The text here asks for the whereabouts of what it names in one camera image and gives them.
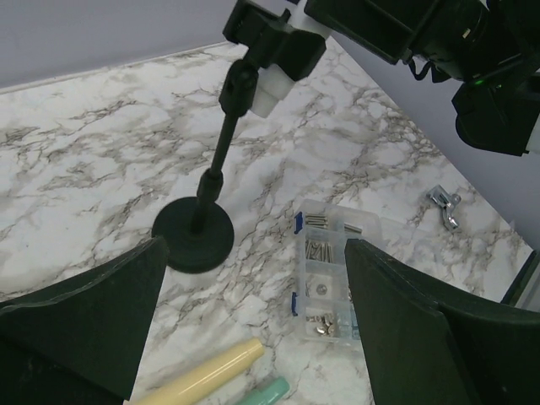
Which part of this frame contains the black round-base stand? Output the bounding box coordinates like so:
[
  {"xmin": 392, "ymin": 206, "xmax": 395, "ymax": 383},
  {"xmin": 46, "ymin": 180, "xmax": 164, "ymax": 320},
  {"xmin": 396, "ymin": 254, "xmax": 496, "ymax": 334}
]
[{"xmin": 152, "ymin": 1, "xmax": 323, "ymax": 273}]

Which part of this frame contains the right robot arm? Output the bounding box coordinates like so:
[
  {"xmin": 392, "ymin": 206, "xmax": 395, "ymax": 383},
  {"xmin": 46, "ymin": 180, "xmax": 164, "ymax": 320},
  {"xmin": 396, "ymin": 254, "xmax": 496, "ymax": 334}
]
[{"xmin": 304, "ymin": 0, "xmax": 539, "ymax": 156}]

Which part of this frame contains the green microphone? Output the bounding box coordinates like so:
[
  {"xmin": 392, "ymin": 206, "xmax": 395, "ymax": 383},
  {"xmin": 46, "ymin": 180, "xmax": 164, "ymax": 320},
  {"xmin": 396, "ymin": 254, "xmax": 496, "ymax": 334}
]
[{"xmin": 236, "ymin": 377, "xmax": 290, "ymax": 405}]

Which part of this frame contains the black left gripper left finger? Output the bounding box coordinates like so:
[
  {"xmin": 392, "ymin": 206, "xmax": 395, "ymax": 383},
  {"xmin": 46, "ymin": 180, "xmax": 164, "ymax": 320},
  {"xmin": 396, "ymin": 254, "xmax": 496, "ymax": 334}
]
[{"xmin": 1, "ymin": 237, "xmax": 168, "ymax": 404}]

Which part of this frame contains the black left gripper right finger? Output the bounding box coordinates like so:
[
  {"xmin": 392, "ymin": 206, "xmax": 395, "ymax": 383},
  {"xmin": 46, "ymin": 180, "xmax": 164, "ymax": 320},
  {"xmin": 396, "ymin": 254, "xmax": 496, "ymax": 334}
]
[{"xmin": 345, "ymin": 240, "xmax": 539, "ymax": 404}]

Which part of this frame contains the clear screw organizer box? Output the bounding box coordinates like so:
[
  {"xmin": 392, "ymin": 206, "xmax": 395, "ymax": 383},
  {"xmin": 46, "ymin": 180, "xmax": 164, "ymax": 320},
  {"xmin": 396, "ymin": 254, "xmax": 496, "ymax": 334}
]
[{"xmin": 291, "ymin": 199, "xmax": 385, "ymax": 348}]

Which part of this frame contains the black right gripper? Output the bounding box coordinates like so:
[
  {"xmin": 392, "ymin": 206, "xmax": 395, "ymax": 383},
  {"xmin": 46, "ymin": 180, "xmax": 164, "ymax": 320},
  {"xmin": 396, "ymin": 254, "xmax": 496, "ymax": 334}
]
[{"xmin": 305, "ymin": 1, "xmax": 489, "ymax": 68}]

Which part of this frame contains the white microphone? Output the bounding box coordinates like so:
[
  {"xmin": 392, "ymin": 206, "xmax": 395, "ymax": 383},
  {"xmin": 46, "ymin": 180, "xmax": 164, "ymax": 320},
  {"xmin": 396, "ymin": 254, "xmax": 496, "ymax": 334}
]
[{"xmin": 251, "ymin": 0, "xmax": 332, "ymax": 118}]

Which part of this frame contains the beige microphone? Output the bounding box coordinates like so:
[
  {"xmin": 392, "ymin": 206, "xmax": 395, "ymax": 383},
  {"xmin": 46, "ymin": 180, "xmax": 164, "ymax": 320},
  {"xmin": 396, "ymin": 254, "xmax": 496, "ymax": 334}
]
[{"xmin": 135, "ymin": 337, "xmax": 264, "ymax": 405}]

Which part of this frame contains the silver metal faucet part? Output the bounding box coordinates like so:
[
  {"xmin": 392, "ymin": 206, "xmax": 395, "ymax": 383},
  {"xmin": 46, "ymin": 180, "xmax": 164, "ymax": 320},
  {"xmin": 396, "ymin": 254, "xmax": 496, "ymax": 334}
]
[{"xmin": 426, "ymin": 185, "xmax": 462, "ymax": 232}]

